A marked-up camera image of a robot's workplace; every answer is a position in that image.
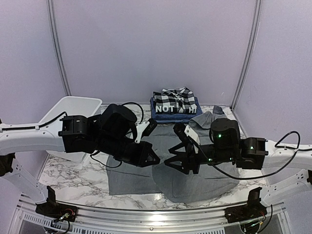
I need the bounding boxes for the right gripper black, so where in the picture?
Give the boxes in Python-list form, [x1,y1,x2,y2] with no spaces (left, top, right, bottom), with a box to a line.
[164,142,236,176]

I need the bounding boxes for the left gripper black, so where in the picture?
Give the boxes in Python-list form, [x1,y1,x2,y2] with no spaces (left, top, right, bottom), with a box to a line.
[97,134,160,167]

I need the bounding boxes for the grey long sleeve shirt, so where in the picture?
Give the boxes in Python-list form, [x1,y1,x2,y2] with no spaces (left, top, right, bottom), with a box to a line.
[106,105,241,203]

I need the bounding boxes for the white plastic bin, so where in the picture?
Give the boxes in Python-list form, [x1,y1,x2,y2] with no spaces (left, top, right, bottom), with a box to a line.
[39,96,103,163]

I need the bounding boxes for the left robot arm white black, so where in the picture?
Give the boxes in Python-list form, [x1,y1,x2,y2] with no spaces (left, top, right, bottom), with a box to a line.
[0,104,160,217]

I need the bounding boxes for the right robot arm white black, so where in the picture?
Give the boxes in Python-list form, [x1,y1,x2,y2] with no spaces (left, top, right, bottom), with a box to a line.
[164,118,312,205]

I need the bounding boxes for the blue checked folded shirt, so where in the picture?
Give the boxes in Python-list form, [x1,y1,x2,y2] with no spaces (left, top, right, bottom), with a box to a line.
[150,97,203,123]

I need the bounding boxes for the black shirt white letters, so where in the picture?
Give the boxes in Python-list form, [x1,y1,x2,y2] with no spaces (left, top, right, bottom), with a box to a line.
[155,103,197,114]

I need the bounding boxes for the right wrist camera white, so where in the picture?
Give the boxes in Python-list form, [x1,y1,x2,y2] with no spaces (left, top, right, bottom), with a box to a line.
[173,123,200,147]

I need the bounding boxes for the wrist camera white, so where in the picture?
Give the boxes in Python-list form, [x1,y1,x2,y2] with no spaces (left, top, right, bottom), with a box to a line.
[133,118,157,144]
[173,123,200,147]

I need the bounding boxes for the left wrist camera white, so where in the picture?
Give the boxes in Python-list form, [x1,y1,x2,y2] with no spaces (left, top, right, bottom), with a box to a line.
[133,118,157,144]

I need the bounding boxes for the aluminium frame rail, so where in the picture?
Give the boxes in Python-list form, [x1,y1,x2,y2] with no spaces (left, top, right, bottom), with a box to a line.
[8,195,292,234]

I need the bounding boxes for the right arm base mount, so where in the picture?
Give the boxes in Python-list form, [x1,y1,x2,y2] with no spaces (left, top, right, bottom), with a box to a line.
[224,187,267,223]

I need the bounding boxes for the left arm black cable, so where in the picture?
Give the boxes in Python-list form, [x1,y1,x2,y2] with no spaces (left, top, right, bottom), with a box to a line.
[0,101,144,169]

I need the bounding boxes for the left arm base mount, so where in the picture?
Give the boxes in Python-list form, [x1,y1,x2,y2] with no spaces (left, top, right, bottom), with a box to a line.
[36,186,78,222]

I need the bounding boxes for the right wall aluminium profile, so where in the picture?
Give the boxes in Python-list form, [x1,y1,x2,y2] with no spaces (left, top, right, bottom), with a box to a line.
[231,0,263,110]

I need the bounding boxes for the wall aluminium profile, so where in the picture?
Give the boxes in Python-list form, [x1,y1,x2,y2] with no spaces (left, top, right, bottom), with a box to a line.
[46,0,72,96]
[231,0,263,110]

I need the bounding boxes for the left wall aluminium profile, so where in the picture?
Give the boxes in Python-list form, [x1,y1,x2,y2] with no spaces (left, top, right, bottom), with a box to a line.
[46,0,72,96]

